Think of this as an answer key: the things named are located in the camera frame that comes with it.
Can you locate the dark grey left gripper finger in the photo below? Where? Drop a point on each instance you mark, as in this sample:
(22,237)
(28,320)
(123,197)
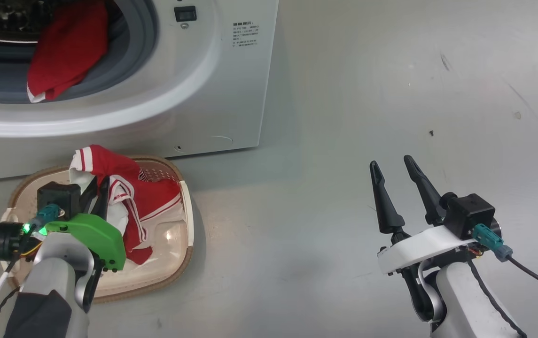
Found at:
(102,202)
(88,199)

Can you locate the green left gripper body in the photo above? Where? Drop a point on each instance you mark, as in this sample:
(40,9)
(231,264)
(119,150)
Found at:
(95,234)

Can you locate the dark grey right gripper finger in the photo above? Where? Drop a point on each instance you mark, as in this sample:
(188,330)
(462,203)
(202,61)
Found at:
(386,206)
(428,202)

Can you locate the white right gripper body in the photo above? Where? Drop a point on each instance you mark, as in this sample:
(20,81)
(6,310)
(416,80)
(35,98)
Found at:
(419,246)

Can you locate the red white-striped shorts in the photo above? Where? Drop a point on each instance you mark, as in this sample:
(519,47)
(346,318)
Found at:
(151,197)

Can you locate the red Bulls jersey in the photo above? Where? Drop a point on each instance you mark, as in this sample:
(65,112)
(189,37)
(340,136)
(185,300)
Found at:
(69,51)

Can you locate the cream perforated laundry basket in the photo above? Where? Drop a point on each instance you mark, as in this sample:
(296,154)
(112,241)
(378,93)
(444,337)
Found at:
(165,263)

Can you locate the white front-load washing machine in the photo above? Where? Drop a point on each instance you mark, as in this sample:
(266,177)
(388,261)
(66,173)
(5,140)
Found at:
(203,94)

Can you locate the black door lock socket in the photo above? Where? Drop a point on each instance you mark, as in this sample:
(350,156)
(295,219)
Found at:
(185,13)

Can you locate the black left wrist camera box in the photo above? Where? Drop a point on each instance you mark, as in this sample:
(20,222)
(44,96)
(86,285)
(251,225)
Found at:
(59,197)

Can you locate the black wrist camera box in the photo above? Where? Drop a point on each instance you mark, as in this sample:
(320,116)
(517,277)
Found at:
(59,197)
(468,213)

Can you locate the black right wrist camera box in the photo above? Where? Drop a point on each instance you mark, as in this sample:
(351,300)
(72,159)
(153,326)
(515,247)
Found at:
(468,213)

